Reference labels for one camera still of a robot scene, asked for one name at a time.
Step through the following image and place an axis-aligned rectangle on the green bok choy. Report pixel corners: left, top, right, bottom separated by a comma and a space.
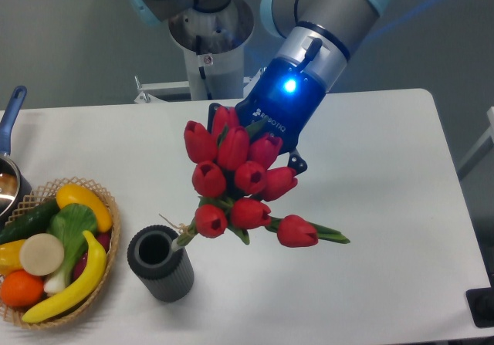
44, 203, 97, 296

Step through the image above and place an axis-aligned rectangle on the orange fruit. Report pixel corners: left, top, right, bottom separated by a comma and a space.
1, 270, 44, 307

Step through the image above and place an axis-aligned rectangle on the red tulip bouquet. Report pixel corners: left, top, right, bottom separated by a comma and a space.
171, 106, 349, 252

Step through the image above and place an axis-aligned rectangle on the woven wicker basket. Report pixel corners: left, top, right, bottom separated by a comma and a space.
1, 178, 120, 330

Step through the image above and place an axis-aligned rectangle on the blue handled saucepan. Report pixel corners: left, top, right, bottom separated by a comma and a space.
1, 86, 32, 228

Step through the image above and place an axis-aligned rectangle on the beige round disc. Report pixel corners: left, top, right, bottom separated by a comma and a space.
19, 233, 65, 276

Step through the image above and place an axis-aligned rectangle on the green cucumber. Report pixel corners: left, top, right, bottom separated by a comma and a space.
1, 199, 59, 244

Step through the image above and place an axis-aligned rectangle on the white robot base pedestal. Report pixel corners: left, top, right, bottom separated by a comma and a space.
136, 0, 254, 103

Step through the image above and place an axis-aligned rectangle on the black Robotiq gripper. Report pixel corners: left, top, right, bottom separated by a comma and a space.
207, 57, 328, 176

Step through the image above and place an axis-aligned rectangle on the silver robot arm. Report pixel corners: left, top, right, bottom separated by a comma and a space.
235, 0, 390, 173

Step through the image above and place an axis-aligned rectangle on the grey ribbed vase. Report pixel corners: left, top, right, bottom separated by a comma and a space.
127, 225, 195, 303

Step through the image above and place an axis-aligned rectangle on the yellow banana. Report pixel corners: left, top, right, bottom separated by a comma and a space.
22, 231, 107, 323

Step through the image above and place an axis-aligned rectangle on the black device at table edge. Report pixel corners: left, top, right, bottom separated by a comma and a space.
465, 287, 493, 328

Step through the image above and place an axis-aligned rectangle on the white frame at right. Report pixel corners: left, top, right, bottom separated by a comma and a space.
456, 107, 493, 181

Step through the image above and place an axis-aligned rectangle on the yellow bell pepper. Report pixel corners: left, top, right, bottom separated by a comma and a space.
0, 239, 25, 276

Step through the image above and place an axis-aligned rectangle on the red vegetable in basket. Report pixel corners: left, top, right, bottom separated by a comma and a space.
72, 232, 111, 282

